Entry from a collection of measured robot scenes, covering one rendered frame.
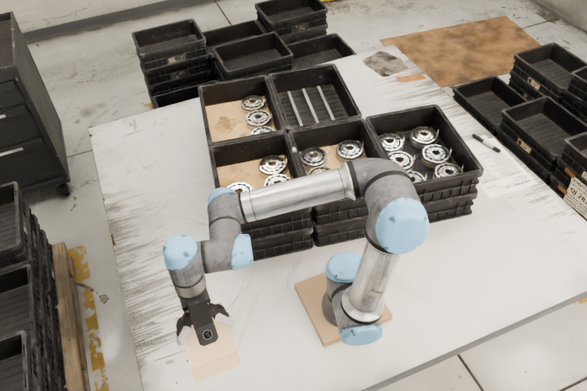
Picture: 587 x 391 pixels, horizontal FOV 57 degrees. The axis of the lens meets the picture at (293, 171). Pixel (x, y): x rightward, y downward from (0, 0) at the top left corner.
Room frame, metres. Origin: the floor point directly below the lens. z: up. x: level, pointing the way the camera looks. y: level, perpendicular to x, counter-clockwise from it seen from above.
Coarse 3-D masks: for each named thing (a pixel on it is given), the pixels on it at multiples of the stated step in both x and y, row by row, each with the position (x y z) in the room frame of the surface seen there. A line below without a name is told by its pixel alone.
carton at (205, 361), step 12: (216, 324) 0.76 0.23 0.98; (192, 336) 0.73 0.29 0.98; (228, 336) 0.72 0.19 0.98; (192, 348) 0.69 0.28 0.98; (204, 348) 0.69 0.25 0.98; (216, 348) 0.69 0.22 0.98; (228, 348) 0.69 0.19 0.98; (192, 360) 0.66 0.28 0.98; (204, 360) 0.66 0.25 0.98; (216, 360) 0.66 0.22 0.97; (228, 360) 0.67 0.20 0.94; (192, 372) 0.64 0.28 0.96; (204, 372) 0.65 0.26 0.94; (216, 372) 0.66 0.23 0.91
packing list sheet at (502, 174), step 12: (468, 144) 1.69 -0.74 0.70; (480, 144) 1.68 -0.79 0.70; (480, 156) 1.61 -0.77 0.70; (492, 156) 1.60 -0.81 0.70; (504, 156) 1.60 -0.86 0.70; (492, 168) 1.53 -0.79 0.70; (504, 168) 1.53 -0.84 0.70; (516, 168) 1.52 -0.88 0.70; (480, 180) 1.48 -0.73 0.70; (492, 180) 1.47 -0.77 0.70; (504, 180) 1.47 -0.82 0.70; (516, 180) 1.46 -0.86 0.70; (528, 180) 1.46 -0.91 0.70; (492, 192) 1.41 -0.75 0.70; (504, 192) 1.40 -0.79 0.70
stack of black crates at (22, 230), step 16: (0, 192) 1.74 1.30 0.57; (16, 192) 1.70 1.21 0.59; (0, 208) 1.72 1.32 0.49; (16, 208) 1.61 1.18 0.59; (0, 224) 1.62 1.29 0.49; (16, 224) 1.51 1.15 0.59; (32, 224) 1.69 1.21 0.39; (0, 240) 1.53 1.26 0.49; (16, 240) 1.52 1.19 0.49; (32, 240) 1.57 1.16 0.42; (0, 256) 1.39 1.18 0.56; (16, 256) 1.40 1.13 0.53; (32, 256) 1.47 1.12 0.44; (48, 256) 1.66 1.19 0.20; (48, 272) 1.51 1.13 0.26; (48, 288) 1.42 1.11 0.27
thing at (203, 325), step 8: (192, 304) 0.72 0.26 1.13; (200, 304) 0.72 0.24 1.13; (192, 312) 0.70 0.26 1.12; (200, 312) 0.70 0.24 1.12; (208, 312) 0.70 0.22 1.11; (192, 320) 0.69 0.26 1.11; (200, 320) 0.69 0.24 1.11; (208, 320) 0.69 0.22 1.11; (200, 328) 0.67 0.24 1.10; (208, 328) 0.67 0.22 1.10; (200, 336) 0.66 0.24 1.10; (208, 336) 0.65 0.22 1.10; (216, 336) 0.66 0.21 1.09; (200, 344) 0.64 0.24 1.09; (208, 344) 0.64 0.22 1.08
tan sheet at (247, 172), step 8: (256, 160) 1.54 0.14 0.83; (224, 168) 1.51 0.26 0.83; (232, 168) 1.50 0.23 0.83; (240, 168) 1.50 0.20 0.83; (248, 168) 1.50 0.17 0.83; (256, 168) 1.49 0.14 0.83; (224, 176) 1.46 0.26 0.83; (232, 176) 1.46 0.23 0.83; (240, 176) 1.46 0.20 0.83; (248, 176) 1.45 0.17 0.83; (256, 176) 1.45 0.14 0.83; (288, 176) 1.44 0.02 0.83; (224, 184) 1.42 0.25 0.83; (256, 184) 1.41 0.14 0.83
